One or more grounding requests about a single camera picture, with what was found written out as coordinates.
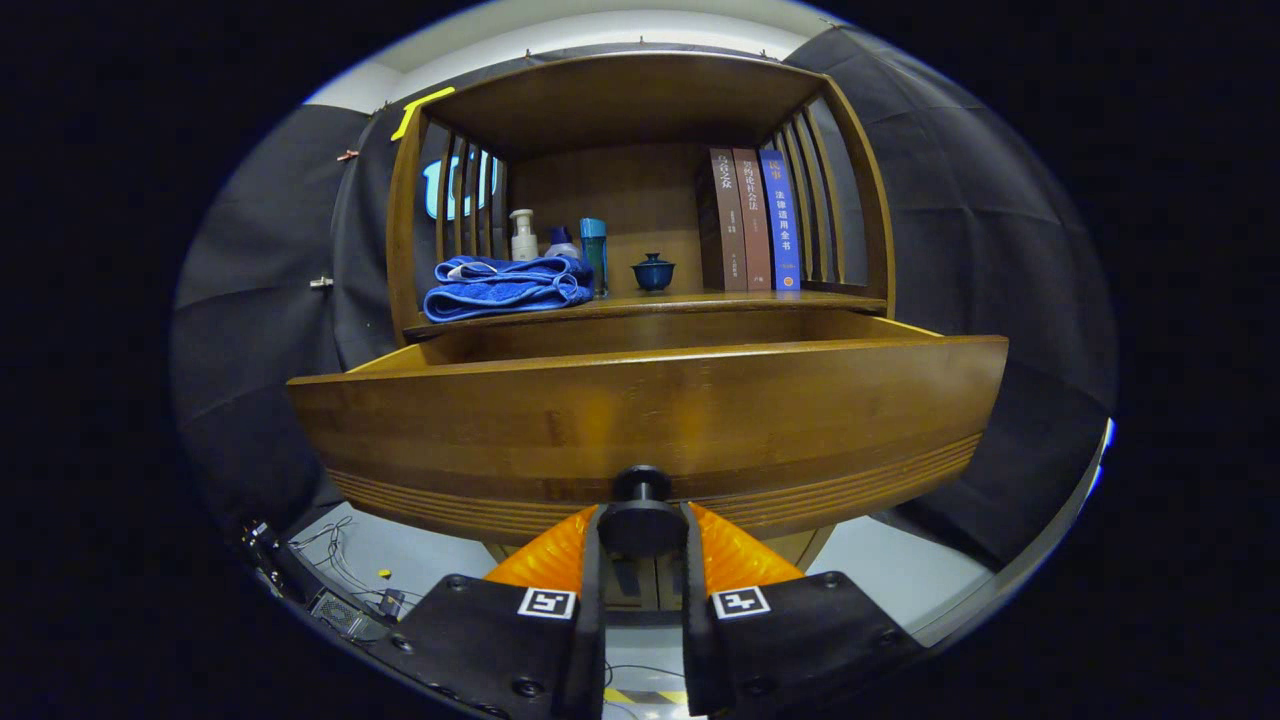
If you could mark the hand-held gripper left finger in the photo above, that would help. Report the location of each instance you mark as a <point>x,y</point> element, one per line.
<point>500,650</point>

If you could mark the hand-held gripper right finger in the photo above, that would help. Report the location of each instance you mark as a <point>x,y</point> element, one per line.
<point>790,640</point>

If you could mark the wooden cabinet door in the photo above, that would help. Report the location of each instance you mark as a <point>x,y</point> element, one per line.
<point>625,585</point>
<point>800,545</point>

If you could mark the wooden countertop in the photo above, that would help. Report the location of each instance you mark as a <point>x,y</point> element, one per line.
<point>680,300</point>

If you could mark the brown wooden cabinet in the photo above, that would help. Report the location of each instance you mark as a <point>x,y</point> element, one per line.
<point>620,100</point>

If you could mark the folded blue towel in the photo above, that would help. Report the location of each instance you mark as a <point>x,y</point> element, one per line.
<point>500,290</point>

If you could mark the dark blue lidded teacup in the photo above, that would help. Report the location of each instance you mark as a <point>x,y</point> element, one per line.
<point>653,274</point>

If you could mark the white pump bottle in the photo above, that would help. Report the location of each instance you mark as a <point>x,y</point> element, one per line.
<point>524,245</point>

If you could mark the white bottle with blue cap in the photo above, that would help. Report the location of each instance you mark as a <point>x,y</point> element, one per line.
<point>562,245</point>

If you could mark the slim teal bottle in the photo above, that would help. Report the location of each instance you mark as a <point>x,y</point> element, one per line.
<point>594,250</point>

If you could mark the blue book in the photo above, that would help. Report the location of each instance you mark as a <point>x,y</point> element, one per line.
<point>780,220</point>

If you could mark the reddish brown book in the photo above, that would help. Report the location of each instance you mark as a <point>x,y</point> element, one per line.
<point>755,220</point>

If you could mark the dark brown book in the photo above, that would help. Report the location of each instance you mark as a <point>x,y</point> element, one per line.
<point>728,220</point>

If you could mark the black backdrop cloth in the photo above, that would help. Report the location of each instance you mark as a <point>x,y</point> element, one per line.
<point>1000,250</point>

